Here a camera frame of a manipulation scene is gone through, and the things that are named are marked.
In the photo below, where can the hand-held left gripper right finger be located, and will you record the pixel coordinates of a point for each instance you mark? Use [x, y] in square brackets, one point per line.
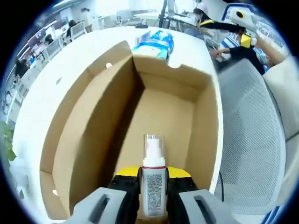
[210, 210]

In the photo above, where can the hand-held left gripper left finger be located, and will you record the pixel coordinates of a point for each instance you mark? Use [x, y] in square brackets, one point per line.
[93, 207]

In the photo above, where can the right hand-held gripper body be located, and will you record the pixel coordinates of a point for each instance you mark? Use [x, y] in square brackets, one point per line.
[248, 22]

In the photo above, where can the white pump spray bottle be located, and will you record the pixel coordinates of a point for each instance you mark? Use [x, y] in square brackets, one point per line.
[153, 186]

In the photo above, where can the blue soft wipes packet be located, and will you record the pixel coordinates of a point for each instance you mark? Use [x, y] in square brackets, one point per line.
[156, 42]

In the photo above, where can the brown cardboard shoe box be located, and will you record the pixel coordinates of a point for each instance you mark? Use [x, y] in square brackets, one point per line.
[163, 112]

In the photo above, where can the person's white shirt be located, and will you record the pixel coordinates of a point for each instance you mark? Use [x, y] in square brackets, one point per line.
[285, 88]

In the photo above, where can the grey mesh office chair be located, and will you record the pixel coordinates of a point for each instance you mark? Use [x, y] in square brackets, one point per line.
[252, 128]

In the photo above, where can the potted green plant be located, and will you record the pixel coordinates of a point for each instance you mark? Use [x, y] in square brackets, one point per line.
[7, 140]

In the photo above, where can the white office chair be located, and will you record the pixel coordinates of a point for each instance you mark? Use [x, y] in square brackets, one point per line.
[78, 31]
[53, 49]

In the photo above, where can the blue white wall poster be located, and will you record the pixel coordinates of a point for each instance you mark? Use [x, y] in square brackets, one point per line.
[271, 32]

